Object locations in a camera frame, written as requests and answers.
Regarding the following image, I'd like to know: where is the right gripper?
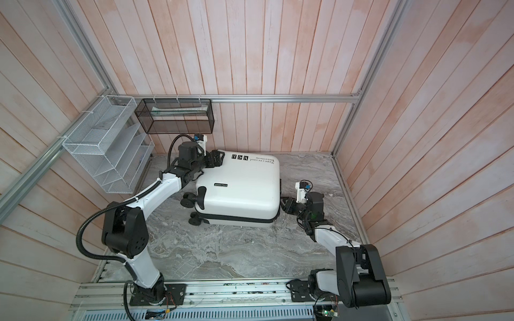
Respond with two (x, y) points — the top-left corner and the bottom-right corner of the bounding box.
(278, 195), (311, 222)

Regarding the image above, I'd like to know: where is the white and black suitcase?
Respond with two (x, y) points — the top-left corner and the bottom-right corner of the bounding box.
(181, 151), (281, 227)

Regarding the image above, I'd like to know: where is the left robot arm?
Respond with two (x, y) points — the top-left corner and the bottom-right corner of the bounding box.
(102, 141), (225, 305)

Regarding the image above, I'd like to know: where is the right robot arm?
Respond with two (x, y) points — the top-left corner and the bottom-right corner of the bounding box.
(281, 192), (392, 308)

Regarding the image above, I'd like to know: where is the green circuit board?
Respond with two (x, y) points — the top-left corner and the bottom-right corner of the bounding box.
(317, 306), (339, 320)

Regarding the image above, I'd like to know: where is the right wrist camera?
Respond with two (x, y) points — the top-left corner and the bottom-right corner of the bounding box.
(295, 179), (313, 204)

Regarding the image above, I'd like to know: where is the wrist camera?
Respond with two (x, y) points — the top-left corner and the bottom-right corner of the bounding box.
(194, 134), (207, 156)
(295, 179), (313, 204)

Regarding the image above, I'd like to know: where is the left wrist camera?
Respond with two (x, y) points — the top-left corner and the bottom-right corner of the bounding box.
(194, 134), (207, 156)

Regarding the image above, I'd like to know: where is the black mesh wall basket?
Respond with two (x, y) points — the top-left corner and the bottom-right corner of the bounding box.
(135, 98), (215, 135)

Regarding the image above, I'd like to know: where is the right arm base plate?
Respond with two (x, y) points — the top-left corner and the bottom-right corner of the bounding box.
(285, 279), (321, 302)

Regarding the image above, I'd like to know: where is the white wire mesh rack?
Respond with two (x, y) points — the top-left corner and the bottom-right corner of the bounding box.
(63, 96), (155, 194)

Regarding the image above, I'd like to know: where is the black corrugated cable conduit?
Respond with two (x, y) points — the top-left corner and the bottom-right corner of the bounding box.
(75, 133), (202, 321)

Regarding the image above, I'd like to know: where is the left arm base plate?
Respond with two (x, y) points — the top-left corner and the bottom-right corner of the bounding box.
(129, 284), (187, 306)

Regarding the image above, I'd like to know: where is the aluminium front rail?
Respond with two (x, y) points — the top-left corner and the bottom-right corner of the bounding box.
(70, 276), (402, 312)

